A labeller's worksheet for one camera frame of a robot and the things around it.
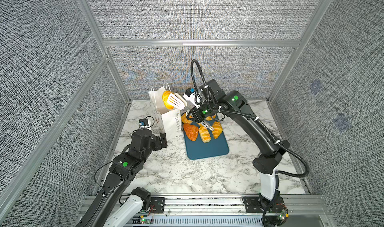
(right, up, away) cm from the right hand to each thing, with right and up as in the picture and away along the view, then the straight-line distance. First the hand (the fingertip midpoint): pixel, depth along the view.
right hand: (190, 114), depth 71 cm
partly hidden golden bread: (+18, -10, +26) cm, 33 cm away
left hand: (-16, -10, +1) cm, 19 cm away
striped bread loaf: (+9, -13, +24) cm, 28 cm away
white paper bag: (-11, -4, +11) cm, 16 cm away
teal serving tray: (+5, -22, +22) cm, 31 cm away
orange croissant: (+1, -11, +26) cm, 28 cm away
